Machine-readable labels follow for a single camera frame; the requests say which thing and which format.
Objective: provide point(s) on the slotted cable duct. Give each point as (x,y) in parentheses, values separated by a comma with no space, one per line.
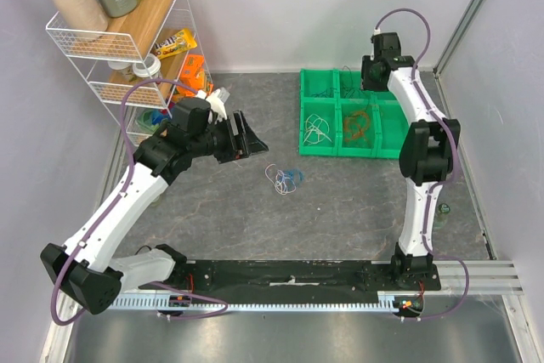
(173,302)

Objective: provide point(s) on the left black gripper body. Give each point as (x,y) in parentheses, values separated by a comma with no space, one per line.
(216,141)

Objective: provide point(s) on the yellow candy bag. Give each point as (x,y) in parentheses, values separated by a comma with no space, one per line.
(180,42)

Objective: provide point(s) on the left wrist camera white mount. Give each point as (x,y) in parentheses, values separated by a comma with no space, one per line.
(216,99)

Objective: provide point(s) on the orange snack box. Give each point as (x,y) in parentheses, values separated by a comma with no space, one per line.
(193,74)

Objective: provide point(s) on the beige pump bottle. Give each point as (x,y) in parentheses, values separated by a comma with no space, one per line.
(86,17)

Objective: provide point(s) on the green blue toy car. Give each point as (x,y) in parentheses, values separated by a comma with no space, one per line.
(149,120)

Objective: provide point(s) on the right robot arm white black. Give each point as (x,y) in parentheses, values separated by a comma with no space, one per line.
(427,157)

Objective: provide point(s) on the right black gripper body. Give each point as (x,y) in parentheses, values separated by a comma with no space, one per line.
(370,78)

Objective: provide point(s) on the clear glass bottle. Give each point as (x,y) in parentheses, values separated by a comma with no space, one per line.
(441,215)

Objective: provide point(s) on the white wire shelf rack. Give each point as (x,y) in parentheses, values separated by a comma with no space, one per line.
(128,39)

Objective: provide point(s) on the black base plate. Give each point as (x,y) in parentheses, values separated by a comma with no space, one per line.
(214,275)

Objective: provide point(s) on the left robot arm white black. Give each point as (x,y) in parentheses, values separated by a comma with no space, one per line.
(84,268)

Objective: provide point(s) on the green six-compartment bin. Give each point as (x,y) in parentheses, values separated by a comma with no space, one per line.
(339,118)

